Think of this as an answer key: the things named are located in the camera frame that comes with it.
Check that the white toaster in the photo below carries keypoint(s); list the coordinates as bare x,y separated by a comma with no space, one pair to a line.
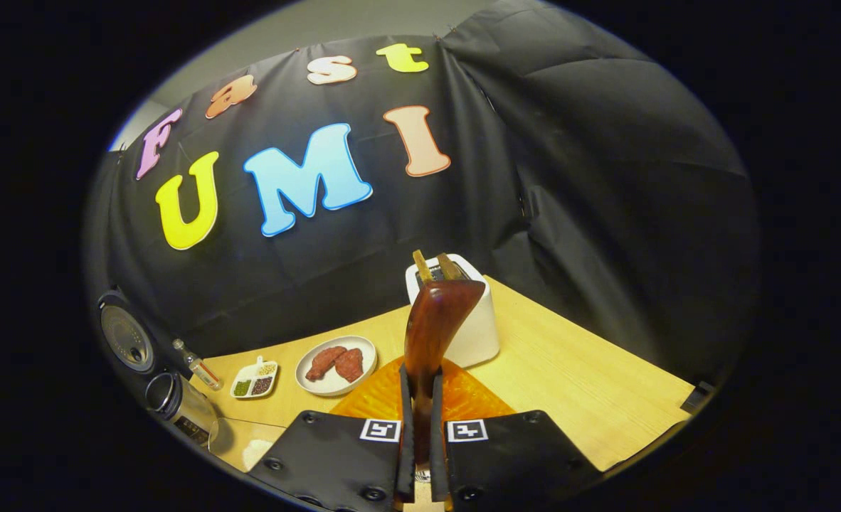
481,334

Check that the red meat piece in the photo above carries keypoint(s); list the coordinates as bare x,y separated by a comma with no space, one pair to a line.
351,365
323,363

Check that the white divided bean dish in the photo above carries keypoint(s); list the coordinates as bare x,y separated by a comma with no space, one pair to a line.
253,380

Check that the white round plate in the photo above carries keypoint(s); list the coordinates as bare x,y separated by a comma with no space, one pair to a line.
314,387

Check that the grey rice cooker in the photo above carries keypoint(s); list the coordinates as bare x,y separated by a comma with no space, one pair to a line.
182,409

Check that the brown toast slice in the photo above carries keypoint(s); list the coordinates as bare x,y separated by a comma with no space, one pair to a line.
422,267
450,267

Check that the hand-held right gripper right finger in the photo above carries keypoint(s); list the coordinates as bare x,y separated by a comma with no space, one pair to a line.
513,462

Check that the clear glass tray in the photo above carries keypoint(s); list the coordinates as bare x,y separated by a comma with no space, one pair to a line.
239,430

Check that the dark block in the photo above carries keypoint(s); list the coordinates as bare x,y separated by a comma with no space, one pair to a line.
698,398

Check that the black backdrop cloth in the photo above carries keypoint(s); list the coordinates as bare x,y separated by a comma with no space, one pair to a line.
605,178

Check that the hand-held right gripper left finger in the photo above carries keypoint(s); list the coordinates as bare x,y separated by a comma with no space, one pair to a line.
335,462

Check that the brown wooden spoon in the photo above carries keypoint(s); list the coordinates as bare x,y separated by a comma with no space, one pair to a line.
431,334

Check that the small glass bottle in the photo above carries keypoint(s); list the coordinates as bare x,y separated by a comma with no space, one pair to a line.
200,368

